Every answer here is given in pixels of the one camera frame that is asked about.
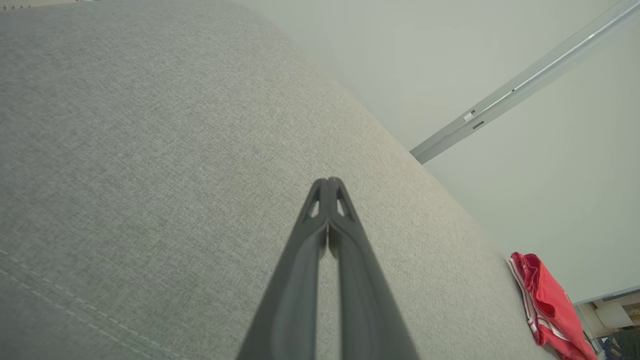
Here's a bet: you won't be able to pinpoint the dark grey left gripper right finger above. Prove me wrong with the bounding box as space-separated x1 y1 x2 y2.
328 177 419 360

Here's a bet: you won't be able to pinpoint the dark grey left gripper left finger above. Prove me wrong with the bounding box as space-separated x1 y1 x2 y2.
237 177 331 360

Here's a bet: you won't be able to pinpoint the red shorts with white stripe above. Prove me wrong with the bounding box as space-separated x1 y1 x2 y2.
507 252 571 349

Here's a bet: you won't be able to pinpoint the red and white jersey shirt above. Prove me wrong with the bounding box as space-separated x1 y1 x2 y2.
520 252 599 360

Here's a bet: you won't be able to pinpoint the grey fabric sofa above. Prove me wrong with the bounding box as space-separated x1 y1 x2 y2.
0 0 568 360

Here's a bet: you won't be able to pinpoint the white background furniture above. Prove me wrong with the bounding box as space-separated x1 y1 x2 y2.
574 286 640 360

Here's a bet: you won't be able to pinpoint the grey aluminium wall rail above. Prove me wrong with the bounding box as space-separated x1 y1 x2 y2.
409 0 640 165

